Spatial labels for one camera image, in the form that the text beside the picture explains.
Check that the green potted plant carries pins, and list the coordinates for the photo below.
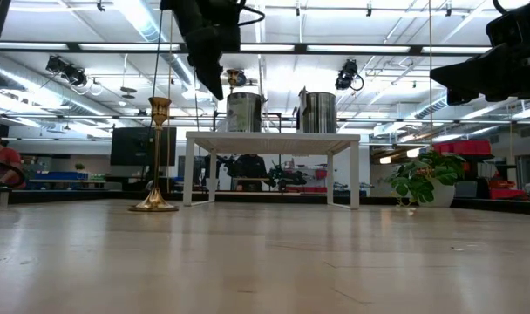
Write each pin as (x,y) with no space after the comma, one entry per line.
(422,179)

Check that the white perforated metal shelf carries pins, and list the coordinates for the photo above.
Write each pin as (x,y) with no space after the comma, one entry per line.
(269,141)

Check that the black round ceiling lamp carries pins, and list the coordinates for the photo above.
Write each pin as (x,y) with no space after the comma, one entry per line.
(243,78)

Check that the black background robot arm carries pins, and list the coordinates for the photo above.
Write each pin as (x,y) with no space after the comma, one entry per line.
(291,176)

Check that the black monitor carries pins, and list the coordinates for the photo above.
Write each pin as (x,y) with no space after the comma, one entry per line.
(134,146)

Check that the person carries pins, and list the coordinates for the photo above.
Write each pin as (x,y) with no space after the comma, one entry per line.
(251,168)
(3,157)

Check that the blue storage bin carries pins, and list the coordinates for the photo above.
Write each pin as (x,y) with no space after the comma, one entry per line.
(60,175)

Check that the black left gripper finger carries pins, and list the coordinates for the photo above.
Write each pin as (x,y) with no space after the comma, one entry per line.
(226,41)
(204,52)

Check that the black aluminium frame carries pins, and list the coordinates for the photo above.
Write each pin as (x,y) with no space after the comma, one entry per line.
(500,206)

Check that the black ceiling camera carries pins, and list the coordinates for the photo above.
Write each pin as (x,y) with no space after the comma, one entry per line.
(347,76)
(66,70)

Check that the silver candle tin with tag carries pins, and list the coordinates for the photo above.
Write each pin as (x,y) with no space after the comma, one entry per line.
(319,113)
(244,113)

